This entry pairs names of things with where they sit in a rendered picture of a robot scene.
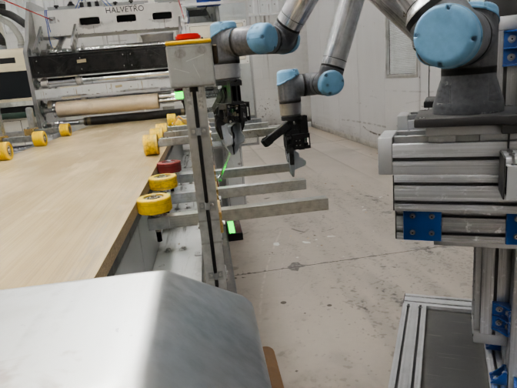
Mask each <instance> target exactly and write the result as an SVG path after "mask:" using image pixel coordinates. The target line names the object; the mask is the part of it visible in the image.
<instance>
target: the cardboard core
mask: <svg viewBox="0 0 517 388"><path fill-rule="evenodd" d="M262 348H263V351H264V355H265V361H266V365H267V368H268V372H269V378H270V382H271V385H272V388H284V386H283V383H282V378H281V374H280V372H279V366H278V363H277V360H276V357H275V352H274V350H273V349H272V348H271V347H269V346H263V347H262Z"/></svg>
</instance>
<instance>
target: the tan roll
mask: <svg viewBox="0 0 517 388"><path fill-rule="evenodd" d="M178 101H181V100H178V99H175V97H171V98H163V99H159V98H158V93H152V94H143V95H127V96H118V97H108V98H100V99H83V100H75V101H65V102H56V103H55V108H52V109H44V113H52V112H56V114H57V116H58V117H59V118H63V117H71V116H80V115H96V114H105V113H113V112H129V111H138V110H146V109H160V103H162V102H178Z"/></svg>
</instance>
